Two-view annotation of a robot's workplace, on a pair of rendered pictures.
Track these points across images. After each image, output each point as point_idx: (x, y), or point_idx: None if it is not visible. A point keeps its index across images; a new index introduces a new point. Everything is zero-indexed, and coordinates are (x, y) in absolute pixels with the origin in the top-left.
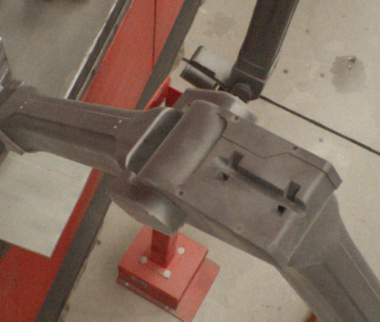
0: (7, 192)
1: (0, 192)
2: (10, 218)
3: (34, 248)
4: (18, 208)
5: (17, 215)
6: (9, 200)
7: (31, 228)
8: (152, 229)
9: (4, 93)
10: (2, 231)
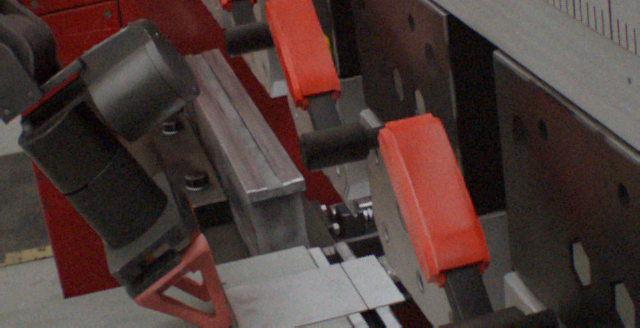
0: (124, 324)
1: (135, 320)
2: (92, 310)
3: (28, 308)
4: (89, 322)
5: (84, 317)
6: (112, 321)
7: (50, 317)
8: None
9: (14, 21)
10: (91, 298)
